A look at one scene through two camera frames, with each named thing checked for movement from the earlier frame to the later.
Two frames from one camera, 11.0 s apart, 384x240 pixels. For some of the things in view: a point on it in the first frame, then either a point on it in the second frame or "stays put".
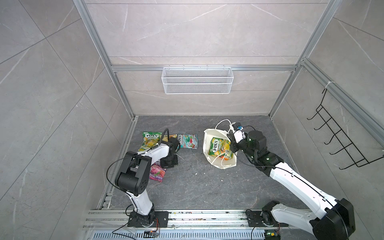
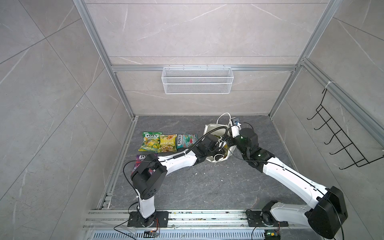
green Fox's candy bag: (150, 139) stays put
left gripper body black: (170, 162) to (213, 153)
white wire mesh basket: (194, 80) stays put
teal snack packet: (188, 141) stays put
